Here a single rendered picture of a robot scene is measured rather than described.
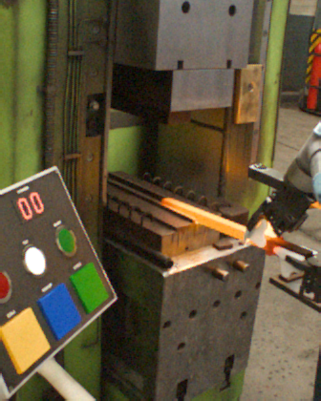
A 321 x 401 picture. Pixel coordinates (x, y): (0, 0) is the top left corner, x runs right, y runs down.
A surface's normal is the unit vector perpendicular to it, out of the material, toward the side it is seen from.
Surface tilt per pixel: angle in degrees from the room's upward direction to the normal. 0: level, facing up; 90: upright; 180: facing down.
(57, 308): 60
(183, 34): 90
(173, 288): 90
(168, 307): 90
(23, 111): 90
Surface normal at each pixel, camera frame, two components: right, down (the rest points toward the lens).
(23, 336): 0.82, -0.31
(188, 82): 0.65, 0.29
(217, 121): -0.76, 0.17
